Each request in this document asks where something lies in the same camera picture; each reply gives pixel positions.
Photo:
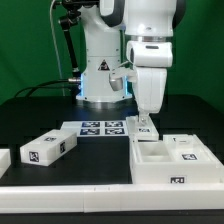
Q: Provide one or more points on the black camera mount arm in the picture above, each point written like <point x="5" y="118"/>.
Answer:
<point x="72" y="18"/>

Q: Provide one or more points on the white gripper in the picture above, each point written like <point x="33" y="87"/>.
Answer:
<point x="150" y="61"/>

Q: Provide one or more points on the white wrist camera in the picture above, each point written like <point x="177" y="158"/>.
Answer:
<point x="116" y="77"/>

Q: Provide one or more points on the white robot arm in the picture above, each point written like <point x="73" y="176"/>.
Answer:
<point x="107" y="30"/>

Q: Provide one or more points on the white marker base plate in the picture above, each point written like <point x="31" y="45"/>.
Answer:
<point x="97" y="128"/>

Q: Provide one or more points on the white door panel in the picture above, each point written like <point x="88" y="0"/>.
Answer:
<point x="141" y="131"/>
<point x="184" y="148"/>

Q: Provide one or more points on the white cabinet top block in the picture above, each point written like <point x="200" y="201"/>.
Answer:
<point x="49" y="147"/>

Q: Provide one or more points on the white cabinet body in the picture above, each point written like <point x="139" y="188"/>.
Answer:
<point x="147" y="166"/>

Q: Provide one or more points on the white workspace border frame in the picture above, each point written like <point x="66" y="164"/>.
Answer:
<point x="104" y="198"/>

